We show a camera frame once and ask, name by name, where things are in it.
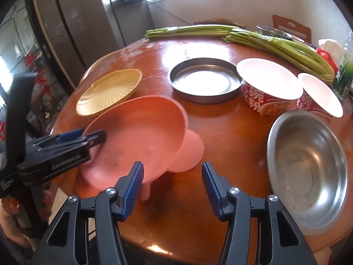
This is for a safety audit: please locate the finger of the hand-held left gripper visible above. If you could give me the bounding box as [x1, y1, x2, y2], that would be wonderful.
[66, 129, 107, 155]
[28, 129, 85, 150]

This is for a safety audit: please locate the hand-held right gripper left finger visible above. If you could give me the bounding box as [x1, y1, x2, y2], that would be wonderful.
[34, 161, 145, 265]

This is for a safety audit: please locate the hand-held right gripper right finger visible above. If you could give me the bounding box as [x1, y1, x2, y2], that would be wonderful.
[201, 161, 317, 265]

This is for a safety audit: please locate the yellow shell-shaped plate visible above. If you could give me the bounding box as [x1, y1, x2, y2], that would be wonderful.
[76, 68, 143, 116]

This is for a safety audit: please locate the steel bowl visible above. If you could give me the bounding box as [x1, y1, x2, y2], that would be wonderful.
[267, 110, 349, 236]

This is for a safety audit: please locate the round steel plate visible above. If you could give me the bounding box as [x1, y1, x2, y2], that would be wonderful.
[167, 57, 244, 104]

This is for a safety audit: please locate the white paper bowl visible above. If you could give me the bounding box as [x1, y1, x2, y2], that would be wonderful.
[236, 58, 304, 118]

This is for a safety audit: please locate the small red paper bowl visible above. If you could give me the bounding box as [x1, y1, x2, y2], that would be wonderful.
[296, 72, 344, 123]

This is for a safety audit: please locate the grey refrigerator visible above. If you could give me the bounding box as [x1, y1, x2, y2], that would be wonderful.
[32, 0, 127, 89]

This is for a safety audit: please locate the glass door with red decals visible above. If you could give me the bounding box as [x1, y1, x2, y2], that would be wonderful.
[0, 0, 60, 155]

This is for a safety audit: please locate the thin celery bunch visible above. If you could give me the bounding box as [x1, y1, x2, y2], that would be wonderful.
[145, 25, 243, 40]

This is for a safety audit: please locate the thick wrapped celery bunch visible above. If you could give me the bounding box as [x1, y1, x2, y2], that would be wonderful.
[222, 30, 335, 85]

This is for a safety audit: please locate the steel basin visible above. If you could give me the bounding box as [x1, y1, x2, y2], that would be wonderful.
[256, 25, 293, 40]

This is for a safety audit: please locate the clear bottle with green label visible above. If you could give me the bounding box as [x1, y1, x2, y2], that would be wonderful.
[332, 32, 353, 100]

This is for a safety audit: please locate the red packet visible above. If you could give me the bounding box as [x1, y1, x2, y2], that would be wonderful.
[316, 48, 340, 74]

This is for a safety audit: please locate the wooden chair with cutout backrest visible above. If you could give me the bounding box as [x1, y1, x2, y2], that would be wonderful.
[272, 15, 312, 43]

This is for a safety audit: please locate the white tissue pack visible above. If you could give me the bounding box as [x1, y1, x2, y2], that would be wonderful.
[318, 39, 345, 64]

